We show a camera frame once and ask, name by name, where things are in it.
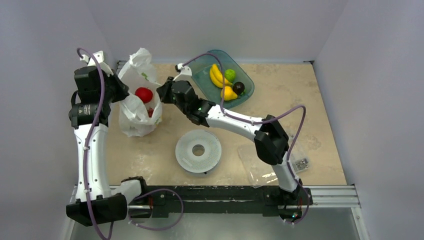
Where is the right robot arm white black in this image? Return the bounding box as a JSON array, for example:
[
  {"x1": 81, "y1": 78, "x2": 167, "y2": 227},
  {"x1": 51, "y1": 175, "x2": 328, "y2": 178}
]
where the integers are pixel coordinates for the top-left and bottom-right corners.
[{"x1": 156, "y1": 77, "x2": 301, "y2": 204}]

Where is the yellow fake pear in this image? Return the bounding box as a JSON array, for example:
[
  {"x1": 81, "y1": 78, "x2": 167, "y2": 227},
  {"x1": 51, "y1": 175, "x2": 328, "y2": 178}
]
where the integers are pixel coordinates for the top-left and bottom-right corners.
[{"x1": 220, "y1": 86, "x2": 238, "y2": 101}]

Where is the yellow fake banana bunch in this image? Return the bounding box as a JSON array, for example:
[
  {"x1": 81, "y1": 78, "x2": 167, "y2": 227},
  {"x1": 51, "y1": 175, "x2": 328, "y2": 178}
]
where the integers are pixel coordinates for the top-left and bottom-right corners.
[{"x1": 209, "y1": 64, "x2": 233, "y2": 88}]

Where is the dark purple fake plum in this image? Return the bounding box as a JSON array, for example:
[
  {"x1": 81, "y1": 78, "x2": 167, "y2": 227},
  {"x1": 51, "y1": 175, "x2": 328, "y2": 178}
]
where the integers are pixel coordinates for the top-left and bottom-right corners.
[{"x1": 232, "y1": 81, "x2": 245, "y2": 96}]

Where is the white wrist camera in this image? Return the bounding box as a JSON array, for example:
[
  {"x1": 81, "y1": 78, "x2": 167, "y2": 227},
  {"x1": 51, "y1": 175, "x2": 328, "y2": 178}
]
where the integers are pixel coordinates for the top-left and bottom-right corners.
[
  {"x1": 77, "y1": 51, "x2": 115, "y2": 77},
  {"x1": 173, "y1": 63, "x2": 192, "y2": 82}
]

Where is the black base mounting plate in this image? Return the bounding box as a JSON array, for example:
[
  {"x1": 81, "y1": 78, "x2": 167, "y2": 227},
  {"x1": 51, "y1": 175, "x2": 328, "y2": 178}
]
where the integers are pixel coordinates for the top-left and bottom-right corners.
[{"x1": 128, "y1": 185, "x2": 314, "y2": 221}]

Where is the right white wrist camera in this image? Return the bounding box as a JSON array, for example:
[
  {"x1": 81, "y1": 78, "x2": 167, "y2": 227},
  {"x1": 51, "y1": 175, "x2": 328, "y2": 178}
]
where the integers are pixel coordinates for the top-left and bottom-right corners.
[{"x1": 173, "y1": 63, "x2": 192, "y2": 82}]

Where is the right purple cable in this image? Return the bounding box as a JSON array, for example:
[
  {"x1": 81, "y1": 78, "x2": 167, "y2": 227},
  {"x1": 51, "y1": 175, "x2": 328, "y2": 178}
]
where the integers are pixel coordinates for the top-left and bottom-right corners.
[{"x1": 177, "y1": 52, "x2": 311, "y2": 226}]

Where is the red fake tomato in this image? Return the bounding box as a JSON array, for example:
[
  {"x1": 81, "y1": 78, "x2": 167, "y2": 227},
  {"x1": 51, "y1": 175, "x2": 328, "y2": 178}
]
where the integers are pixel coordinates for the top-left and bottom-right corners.
[{"x1": 134, "y1": 87, "x2": 154, "y2": 104}]

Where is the clear plastic screw box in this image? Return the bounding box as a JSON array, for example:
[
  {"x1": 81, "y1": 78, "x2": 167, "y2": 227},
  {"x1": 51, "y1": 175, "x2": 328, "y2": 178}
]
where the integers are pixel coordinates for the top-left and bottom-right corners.
[{"x1": 237, "y1": 143, "x2": 311, "y2": 188}]

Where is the teal plastic tray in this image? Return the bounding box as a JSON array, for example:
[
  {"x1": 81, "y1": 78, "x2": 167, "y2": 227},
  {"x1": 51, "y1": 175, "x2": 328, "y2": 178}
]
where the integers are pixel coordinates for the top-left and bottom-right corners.
[{"x1": 187, "y1": 49, "x2": 255, "y2": 109}]

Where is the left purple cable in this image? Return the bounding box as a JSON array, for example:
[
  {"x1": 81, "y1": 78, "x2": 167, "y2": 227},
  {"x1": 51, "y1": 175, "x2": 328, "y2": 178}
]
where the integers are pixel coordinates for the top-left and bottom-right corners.
[{"x1": 76, "y1": 47, "x2": 184, "y2": 240}]

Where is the red fake grape bunch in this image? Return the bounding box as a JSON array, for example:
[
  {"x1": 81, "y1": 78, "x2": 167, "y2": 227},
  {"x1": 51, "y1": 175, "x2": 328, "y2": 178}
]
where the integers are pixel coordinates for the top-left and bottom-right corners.
[{"x1": 147, "y1": 107, "x2": 154, "y2": 118}]

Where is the white plastic bag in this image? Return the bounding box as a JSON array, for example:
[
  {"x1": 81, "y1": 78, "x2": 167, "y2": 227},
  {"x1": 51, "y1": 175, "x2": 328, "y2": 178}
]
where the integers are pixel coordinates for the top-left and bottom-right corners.
[{"x1": 118, "y1": 48, "x2": 163, "y2": 137}]

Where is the purple cable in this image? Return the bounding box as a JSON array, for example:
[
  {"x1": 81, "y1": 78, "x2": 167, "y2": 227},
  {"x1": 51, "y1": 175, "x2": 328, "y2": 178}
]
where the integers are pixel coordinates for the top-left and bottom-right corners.
[
  {"x1": 177, "y1": 52, "x2": 311, "y2": 226},
  {"x1": 76, "y1": 47, "x2": 184, "y2": 240}
]

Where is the green fake lime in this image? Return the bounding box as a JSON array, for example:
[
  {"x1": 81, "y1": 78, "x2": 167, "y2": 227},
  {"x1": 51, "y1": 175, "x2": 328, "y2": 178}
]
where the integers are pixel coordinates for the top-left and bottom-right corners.
[{"x1": 224, "y1": 68, "x2": 237, "y2": 83}]

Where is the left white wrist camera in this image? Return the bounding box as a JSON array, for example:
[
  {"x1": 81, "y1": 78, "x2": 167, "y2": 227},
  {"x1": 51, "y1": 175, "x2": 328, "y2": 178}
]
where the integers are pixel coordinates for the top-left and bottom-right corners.
[{"x1": 77, "y1": 51, "x2": 115, "y2": 77}]

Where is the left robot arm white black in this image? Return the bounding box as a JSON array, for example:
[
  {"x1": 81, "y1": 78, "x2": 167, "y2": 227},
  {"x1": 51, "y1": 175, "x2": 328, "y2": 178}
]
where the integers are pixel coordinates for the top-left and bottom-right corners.
[{"x1": 66, "y1": 63, "x2": 149, "y2": 227}]

